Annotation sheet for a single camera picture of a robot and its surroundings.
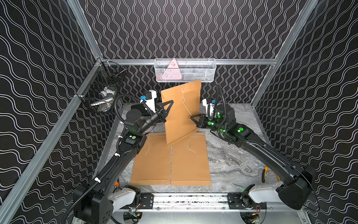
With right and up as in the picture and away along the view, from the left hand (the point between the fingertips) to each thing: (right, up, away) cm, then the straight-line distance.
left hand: (172, 99), depth 62 cm
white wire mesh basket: (+8, +26, +37) cm, 46 cm away
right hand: (+9, -7, +8) cm, 14 cm away
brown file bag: (-15, -39, +28) cm, 50 cm away
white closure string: (+8, -27, +34) cm, 44 cm away
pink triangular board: (-1, +21, +27) cm, 34 cm away
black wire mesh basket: (-48, +22, +35) cm, 63 cm away
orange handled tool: (-33, -46, +18) cm, 59 cm away
